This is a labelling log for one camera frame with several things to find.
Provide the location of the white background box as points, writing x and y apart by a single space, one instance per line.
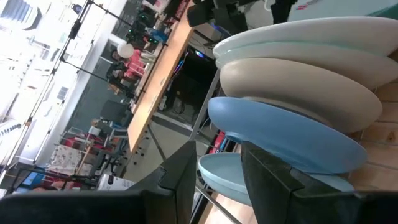
115 183

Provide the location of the red black power station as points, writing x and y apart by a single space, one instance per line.
217 141

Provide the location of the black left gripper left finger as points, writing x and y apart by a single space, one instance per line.
140 205

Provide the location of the person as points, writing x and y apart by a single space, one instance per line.
135 67

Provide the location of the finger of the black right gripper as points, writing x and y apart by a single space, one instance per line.
283 9

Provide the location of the light blue plate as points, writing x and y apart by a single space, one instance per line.
220 174

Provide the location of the plain white plate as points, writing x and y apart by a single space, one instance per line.
311 32

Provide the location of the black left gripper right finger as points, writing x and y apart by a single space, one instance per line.
280 202

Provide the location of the long wooden desk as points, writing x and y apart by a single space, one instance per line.
155 87

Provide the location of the beige plate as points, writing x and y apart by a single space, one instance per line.
295 90

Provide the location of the teal patterned white plate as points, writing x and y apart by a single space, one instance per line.
326 60

